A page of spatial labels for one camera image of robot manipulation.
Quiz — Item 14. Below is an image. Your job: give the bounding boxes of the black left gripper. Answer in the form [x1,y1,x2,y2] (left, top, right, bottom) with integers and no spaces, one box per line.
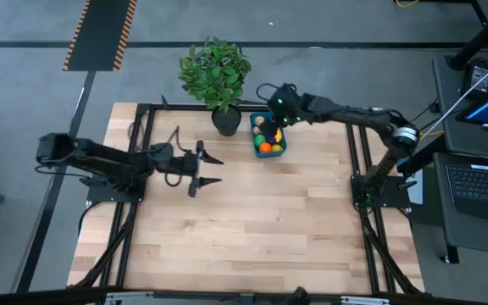
[167,139,225,199]

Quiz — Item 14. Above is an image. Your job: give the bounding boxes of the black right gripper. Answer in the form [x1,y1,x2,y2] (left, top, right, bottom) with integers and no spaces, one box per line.
[260,83,308,138]

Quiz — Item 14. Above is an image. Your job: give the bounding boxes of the blue plastic tupperware container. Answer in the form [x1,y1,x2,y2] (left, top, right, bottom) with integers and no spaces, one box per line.
[249,110,288,159]

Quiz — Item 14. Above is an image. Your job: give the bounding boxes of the green plant in black pot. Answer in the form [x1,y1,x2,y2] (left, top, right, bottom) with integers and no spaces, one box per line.
[178,36,252,137]

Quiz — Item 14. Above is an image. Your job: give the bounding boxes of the white paper sheet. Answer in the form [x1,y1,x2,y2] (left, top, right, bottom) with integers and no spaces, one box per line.
[408,180,425,206]

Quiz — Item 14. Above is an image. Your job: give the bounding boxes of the black mat orange striped edges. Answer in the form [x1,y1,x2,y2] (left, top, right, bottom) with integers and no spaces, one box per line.
[62,0,138,72]

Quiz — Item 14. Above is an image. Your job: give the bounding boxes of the black crossbeam with silver brackets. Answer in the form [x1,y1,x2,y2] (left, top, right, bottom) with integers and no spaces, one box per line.
[0,286,488,305]

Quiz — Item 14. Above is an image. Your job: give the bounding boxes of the white rod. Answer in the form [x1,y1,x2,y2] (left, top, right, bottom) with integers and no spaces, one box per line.
[419,50,488,143]

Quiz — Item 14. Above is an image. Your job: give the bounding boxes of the black power adapter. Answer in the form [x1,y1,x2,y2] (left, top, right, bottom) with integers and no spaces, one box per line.
[459,58,488,101]

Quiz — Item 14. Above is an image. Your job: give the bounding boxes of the black stand leg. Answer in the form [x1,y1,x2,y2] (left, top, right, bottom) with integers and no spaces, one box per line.
[445,0,488,71]

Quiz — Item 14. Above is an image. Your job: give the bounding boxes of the grey side desk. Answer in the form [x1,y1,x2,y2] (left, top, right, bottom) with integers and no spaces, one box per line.
[431,53,488,266]

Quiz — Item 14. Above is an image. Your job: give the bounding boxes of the black aluminium table frame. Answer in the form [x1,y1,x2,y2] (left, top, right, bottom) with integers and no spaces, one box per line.
[72,95,426,297]

